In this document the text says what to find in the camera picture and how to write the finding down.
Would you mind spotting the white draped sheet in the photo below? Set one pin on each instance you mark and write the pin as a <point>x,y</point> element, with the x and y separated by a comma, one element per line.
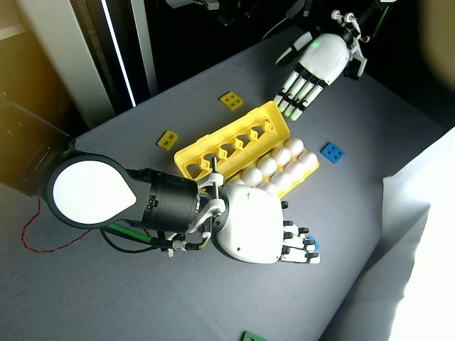
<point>419,213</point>

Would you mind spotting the grey device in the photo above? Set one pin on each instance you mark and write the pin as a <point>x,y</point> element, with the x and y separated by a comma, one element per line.
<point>199,3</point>

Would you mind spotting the yellow two-hole block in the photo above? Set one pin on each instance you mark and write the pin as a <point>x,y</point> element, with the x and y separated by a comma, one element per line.
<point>165,142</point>

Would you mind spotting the black panel with light strip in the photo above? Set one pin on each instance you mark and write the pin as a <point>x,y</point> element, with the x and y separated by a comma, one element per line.
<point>96,42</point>

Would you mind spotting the narrow white pillar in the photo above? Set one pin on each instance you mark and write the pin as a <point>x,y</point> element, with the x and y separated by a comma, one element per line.
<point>144,42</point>

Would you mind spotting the grey table cloth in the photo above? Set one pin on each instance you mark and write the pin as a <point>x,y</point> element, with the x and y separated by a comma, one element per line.
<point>355,106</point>

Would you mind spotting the yellow four-hole block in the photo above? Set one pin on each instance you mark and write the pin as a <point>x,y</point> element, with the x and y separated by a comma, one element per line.
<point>231,104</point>

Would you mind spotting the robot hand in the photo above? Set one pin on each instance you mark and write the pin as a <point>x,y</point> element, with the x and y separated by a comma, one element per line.
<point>327,55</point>
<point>249,223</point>

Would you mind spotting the wide white pillar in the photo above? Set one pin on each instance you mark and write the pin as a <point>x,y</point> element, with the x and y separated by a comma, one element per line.
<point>64,53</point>

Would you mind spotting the blurred tan post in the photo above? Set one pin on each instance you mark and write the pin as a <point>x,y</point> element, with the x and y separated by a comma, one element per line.
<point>440,53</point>

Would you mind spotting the blue four-hole block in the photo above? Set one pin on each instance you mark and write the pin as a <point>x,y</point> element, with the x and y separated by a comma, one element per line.
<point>332,153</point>

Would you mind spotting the green four-hole block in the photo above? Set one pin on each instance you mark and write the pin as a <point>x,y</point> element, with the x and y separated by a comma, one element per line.
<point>254,336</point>

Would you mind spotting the blue two-hole block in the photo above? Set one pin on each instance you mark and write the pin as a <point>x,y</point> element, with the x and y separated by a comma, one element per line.
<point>314,243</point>

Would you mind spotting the yellow egg carton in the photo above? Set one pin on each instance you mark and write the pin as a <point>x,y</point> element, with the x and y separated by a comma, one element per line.
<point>199,149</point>

